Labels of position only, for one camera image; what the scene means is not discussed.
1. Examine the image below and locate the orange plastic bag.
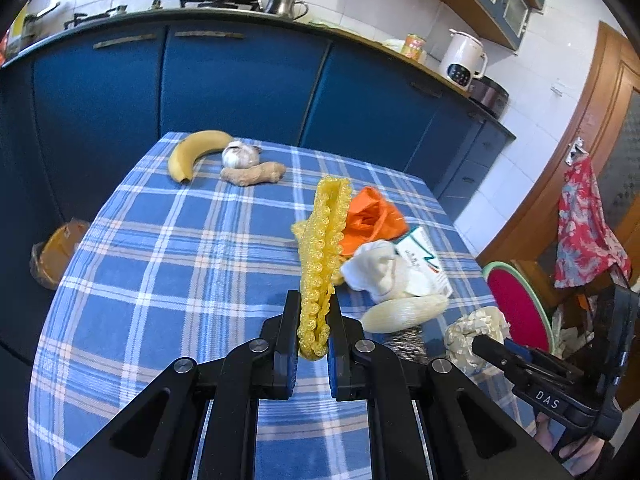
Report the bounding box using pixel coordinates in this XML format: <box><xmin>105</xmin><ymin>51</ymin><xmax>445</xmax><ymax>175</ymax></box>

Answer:
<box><xmin>340</xmin><ymin>186</ymin><xmax>408</xmax><ymax>256</ymax></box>

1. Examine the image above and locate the gas stove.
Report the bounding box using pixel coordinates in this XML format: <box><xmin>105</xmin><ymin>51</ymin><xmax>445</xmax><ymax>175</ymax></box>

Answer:
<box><xmin>64</xmin><ymin>0</ymin><xmax>261</xmax><ymax>28</ymax></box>

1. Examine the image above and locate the person's right hand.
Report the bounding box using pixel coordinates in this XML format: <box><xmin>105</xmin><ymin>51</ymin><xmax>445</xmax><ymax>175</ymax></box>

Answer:
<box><xmin>537</xmin><ymin>412</ymin><xmax>616</xmax><ymax>478</ymax></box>

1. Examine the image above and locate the clear oil bottle yellow label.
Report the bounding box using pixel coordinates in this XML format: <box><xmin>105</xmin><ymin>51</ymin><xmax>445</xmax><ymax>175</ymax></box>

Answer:
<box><xmin>5</xmin><ymin>7</ymin><xmax>26</xmax><ymax>56</ymax></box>

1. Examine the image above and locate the red round stool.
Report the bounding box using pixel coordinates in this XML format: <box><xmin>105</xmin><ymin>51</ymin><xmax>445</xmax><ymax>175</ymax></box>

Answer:
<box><xmin>482</xmin><ymin>260</ymin><xmax>553</xmax><ymax>356</ymax></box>

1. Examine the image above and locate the red floral cloth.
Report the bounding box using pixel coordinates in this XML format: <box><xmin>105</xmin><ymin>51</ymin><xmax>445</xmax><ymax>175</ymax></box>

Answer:
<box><xmin>554</xmin><ymin>155</ymin><xmax>632</xmax><ymax>290</ymax></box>

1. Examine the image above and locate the silver mesh scrap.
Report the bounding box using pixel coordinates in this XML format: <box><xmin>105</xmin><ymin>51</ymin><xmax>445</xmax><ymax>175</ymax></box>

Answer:
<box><xmin>385</xmin><ymin>327</ymin><xmax>428</xmax><ymax>361</ymax></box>

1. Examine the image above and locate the white electric kettle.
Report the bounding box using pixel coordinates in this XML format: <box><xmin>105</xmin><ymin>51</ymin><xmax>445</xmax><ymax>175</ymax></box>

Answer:
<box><xmin>439</xmin><ymin>29</ymin><xmax>489</xmax><ymax>92</ymax></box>

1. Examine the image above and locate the silver door handle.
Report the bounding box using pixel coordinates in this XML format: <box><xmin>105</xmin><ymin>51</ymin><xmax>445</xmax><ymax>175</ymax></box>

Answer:
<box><xmin>565</xmin><ymin>136</ymin><xmax>587</xmax><ymax>166</ymax></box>

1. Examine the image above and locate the orange tin can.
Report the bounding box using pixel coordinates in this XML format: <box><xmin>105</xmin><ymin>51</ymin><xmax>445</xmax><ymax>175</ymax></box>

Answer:
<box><xmin>401</xmin><ymin>34</ymin><xmax>427</xmax><ymax>63</ymax></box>

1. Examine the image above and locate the blue kitchen cabinet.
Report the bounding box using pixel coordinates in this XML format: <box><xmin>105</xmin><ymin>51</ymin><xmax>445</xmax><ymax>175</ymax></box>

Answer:
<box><xmin>0</xmin><ymin>7</ymin><xmax>517</xmax><ymax>361</ymax></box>

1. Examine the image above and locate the white cardboard box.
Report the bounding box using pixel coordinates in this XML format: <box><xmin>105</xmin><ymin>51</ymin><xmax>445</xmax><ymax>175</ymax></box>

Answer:
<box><xmin>392</xmin><ymin>226</ymin><xmax>453</xmax><ymax>298</ymax></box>

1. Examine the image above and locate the small metal pot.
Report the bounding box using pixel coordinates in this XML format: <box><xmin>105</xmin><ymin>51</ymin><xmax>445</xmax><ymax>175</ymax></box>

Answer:
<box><xmin>22</xmin><ymin>2</ymin><xmax>61</xmax><ymax>36</ymax></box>

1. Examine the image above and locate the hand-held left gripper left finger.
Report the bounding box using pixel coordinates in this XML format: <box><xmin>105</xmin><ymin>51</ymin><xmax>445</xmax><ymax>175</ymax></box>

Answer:
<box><xmin>52</xmin><ymin>289</ymin><xmax>303</xmax><ymax>480</ymax></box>

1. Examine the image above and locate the white foam net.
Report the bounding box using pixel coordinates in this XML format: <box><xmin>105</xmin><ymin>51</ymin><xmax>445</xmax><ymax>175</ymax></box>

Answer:
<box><xmin>444</xmin><ymin>307</ymin><xmax>511</xmax><ymax>373</ymax></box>

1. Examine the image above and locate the crumpled white tissue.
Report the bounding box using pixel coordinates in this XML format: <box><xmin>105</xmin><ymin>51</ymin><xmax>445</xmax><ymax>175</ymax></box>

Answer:
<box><xmin>341</xmin><ymin>240</ymin><xmax>436</xmax><ymax>306</ymax></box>

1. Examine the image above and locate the blue plaid tablecloth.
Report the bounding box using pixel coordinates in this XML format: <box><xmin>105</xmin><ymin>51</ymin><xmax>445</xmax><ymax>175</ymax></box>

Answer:
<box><xmin>27</xmin><ymin>131</ymin><xmax>538</xmax><ymax>480</ymax></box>

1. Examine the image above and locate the metal teapot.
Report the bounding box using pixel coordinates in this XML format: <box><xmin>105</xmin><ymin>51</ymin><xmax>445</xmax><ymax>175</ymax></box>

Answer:
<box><xmin>260</xmin><ymin>0</ymin><xmax>310</xmax><ymax>22</ymax></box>

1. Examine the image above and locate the yellow banana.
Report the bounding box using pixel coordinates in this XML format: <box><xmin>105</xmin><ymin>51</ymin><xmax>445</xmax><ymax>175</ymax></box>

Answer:
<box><xmin>167</xmin><ymin>130</ymin><xmax>236</xmax><ymax>184</ymax></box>

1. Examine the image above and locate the ginger root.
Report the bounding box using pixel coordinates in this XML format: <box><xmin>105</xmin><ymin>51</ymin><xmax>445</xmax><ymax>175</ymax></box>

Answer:
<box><xmin>220</xmin><ymin>161</ymin><xmax>287</xmax><ymax>187</ymax></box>

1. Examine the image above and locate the cream foam net sleeve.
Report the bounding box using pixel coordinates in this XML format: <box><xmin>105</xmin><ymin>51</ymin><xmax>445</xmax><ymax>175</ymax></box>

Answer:
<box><xmin>361</xmin><ymin>294</ymin><xmax>450</xmax><ymax>333</ymax></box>

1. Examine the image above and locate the wooden door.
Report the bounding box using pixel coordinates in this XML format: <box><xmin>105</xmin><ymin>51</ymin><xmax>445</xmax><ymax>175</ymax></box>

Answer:
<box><xmin>475</xmin><ymin>21</ymin><xmax>640</xmax><ymax>411</ymax></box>

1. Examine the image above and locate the yellow foam fruit net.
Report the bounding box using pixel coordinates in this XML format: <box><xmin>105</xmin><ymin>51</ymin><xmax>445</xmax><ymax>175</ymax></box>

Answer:
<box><xmin>291</xmin><ymin>176</ymin><xmax>353</xmax><ymax>361</ymax></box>

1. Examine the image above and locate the dark rice cooker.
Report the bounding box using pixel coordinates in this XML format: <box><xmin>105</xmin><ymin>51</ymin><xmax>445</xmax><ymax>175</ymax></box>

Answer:
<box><xmin>467</xmin><ymin>76</ymin><xmax>510</xmax><ymax>118</ymax></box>

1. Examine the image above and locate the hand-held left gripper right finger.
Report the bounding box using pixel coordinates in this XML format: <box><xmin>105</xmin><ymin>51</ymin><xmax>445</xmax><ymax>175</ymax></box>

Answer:
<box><xmin>327</xmin><ymin>292</ymin><xmax>576</xmax><ymax>480</ymax></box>

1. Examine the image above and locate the white garlic bulb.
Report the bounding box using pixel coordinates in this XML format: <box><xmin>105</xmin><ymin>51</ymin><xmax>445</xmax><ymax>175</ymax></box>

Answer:
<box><xmin>221</xmin><ymin>141</ymin><xmax>263</xmax><ymax>169</ymax></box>

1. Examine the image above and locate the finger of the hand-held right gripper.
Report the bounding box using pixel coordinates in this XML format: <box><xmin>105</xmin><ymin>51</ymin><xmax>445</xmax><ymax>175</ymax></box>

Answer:
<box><xmin>504</xmin><ymin>340</ymin><xmax>596</xmax><ymax>391</ymax></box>
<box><xmin>472</xmin><ymin>335</ymin><xmax>621</xmax><ymax>438</ymax></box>

